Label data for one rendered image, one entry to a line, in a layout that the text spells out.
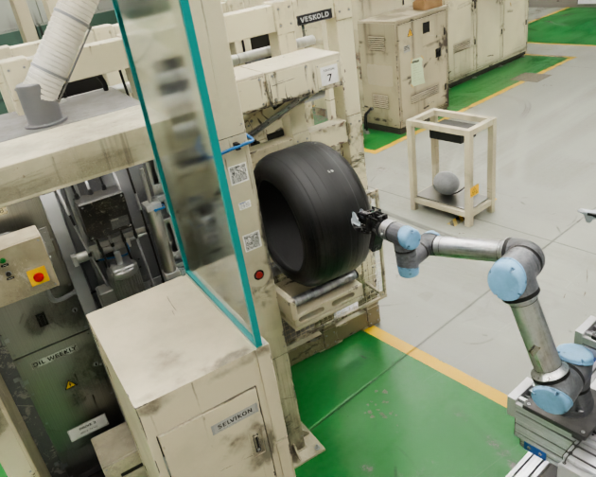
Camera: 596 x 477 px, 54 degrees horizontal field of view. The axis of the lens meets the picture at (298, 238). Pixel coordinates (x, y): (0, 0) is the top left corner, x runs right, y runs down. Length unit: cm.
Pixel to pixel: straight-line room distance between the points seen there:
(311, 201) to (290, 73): 60
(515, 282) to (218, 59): 121
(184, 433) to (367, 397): 174
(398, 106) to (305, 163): 457
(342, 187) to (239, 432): 101
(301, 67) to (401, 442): 184
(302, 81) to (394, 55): 417
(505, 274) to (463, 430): 145
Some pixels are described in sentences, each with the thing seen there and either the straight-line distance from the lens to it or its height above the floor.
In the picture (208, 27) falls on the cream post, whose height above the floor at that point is 203.
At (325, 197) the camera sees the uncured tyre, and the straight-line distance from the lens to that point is 225.
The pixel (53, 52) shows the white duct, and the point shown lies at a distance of 224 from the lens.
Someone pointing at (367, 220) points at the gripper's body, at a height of 131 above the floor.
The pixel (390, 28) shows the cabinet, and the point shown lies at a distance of 668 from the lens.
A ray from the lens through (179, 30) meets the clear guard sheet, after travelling 141.
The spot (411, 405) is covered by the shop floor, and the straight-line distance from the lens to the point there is 326.
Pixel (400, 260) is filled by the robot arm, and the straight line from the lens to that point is 207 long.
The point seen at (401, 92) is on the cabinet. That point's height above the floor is 49.
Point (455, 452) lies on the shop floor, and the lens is 306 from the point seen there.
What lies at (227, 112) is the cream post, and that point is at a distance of 215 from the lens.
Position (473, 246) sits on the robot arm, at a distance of 206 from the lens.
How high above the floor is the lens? 230
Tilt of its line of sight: 28 degrees down
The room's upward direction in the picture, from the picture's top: 9 degrees counter-clockwise
